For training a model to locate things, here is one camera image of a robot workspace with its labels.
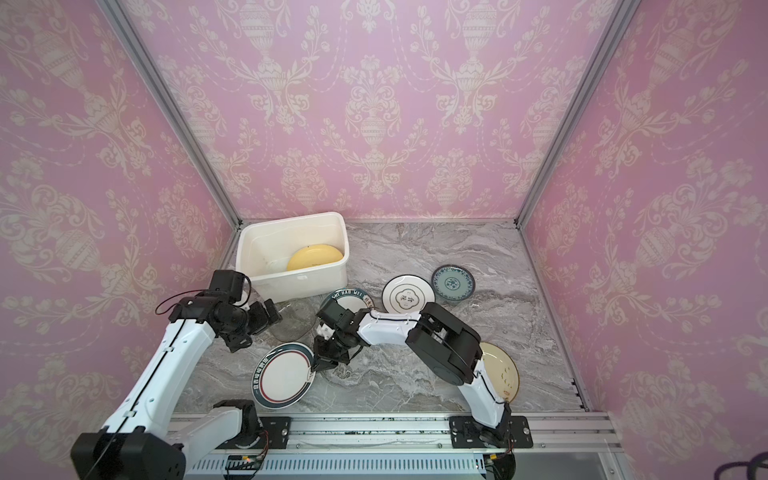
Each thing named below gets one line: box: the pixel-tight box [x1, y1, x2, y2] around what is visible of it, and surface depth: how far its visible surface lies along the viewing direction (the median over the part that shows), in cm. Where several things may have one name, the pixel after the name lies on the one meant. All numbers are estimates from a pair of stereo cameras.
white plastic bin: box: [235, 212, 350, 303], surface depth 102 cm
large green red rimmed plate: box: [251, 342, 316, 410], surface depth 84 cm
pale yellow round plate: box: [286, 244, 344, 271], surface depth 108 cm
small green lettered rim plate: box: [331, 288, 374, 313], surface depth 100 cm
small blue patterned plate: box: [431, 264, 476, 301], surface depth 105 cm
